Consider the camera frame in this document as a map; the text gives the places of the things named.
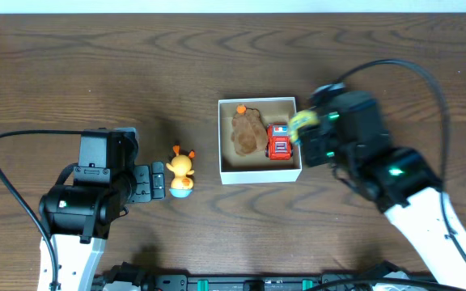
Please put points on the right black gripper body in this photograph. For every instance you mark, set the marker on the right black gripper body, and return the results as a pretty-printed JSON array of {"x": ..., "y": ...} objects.
[{"x": 326, "y": 148}]

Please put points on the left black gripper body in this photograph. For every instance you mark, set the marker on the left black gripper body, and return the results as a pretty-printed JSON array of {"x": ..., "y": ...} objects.
[{"x": 143, "y": 182}]

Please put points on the brown plush toy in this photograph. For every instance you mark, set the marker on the brown plush toy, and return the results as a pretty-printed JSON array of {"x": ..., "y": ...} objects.
[{"x": 249, "y": 133}]

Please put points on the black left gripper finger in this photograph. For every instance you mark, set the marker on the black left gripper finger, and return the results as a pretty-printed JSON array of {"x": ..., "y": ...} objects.
[
  {"x": 158, "y": 186},
  {"x": 157, "y": 167}
]

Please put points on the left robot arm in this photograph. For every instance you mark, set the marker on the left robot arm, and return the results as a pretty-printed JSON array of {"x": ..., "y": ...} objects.
[{"x": 79, "y": 209}]

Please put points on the red toy truck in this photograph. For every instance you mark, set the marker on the red toy truck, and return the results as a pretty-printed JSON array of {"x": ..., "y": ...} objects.
[{"x": 279, "y": 146}]

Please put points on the yellow letter ball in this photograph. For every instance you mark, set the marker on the yellow letter ball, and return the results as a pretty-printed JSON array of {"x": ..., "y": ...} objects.
[{"x": 299, "y": 120}]

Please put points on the white cardboard box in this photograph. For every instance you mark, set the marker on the white cardboard box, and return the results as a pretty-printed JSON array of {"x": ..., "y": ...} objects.
[{"x": 255, "y": 168}]

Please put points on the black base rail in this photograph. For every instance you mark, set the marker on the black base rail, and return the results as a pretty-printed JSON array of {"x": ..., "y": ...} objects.
[{"x": 130, "y": 277}]

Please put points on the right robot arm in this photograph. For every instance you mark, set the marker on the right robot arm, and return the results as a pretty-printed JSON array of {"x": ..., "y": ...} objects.
[{"x": 412, "y": 197}]

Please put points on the orange duck toy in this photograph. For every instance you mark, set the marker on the orange duck toy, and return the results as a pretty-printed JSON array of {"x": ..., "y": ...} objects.
[{"x": 182, "y": 168}]

